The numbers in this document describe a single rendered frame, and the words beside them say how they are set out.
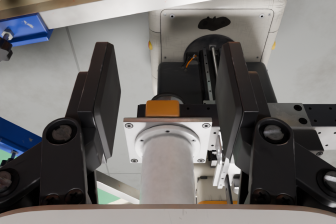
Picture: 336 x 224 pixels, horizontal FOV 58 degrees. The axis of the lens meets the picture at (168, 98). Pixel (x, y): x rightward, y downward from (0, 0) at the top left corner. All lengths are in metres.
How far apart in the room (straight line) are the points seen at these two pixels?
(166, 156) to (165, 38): 1.00
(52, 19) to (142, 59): 1.35
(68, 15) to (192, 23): 0.91
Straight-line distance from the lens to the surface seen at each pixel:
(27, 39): 0.63
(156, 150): 0.53
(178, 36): 1.46
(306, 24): 1.93
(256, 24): 1.48
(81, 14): 0.58
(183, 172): 0.52
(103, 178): 1.08
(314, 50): 2.07
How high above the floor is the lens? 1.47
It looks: 43 degrees down
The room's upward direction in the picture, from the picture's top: 180 degrees clockwise
